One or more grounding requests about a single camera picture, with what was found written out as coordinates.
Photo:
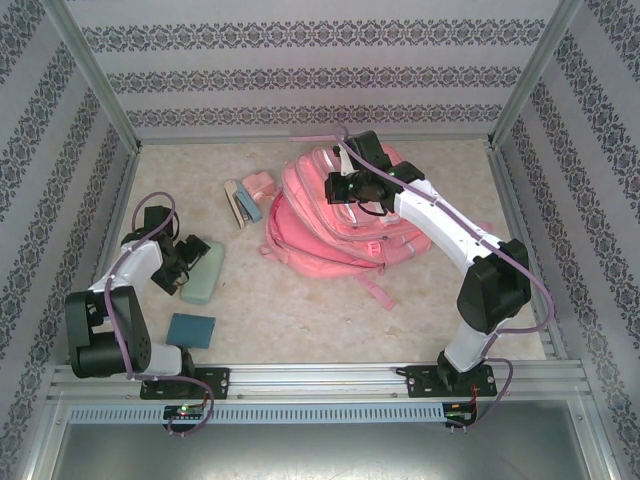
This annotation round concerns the pale green pencil case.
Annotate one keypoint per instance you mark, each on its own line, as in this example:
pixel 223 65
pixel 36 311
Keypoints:
pixel 205 275

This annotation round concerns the pink student backpack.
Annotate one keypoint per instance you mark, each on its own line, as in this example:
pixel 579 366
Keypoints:
pixel 320 235

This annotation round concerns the blue and cream stapler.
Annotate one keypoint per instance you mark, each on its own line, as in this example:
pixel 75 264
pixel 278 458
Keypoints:
pixel 245 205

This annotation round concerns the small pink plastic box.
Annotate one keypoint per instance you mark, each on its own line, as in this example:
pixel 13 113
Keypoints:
pixel 259 186

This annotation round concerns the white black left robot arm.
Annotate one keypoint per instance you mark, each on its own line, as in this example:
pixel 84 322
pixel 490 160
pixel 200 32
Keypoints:
pixel 95 330

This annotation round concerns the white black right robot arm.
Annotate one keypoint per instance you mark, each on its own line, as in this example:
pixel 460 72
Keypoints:
pixel 495 295

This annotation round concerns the small circuit board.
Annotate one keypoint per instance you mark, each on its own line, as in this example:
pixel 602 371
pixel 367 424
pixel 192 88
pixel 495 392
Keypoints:
pixel 184 412
pixel 461 410

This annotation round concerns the grey metal panel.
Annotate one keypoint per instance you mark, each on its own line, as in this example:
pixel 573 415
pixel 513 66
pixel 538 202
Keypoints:
pixel 320 450

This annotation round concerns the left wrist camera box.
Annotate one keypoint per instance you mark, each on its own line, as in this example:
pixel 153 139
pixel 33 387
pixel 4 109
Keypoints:
pixel 194 247

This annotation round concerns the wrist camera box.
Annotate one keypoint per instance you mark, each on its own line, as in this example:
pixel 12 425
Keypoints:
pixel 337 187
pixel 194 247

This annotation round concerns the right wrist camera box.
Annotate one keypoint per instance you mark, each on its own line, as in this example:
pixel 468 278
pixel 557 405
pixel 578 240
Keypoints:
pixel 337 187

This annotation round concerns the aluminium side rail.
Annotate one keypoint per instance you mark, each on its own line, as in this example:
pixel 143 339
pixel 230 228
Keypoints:
pixel 102 200
pixel 530 200

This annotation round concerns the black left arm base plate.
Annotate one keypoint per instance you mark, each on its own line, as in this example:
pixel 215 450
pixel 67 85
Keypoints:
pixel 215 384

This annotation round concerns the aluminium mounting rail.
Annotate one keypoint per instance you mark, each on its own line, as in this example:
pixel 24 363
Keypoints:
pixel 320 380

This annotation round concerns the aluminium frame post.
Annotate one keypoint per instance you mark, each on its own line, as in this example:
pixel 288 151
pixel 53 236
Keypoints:
pixel 95 75
pixel 537 75

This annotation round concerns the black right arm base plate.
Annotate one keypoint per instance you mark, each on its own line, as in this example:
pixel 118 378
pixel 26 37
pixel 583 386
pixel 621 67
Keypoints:
pixel 420 382

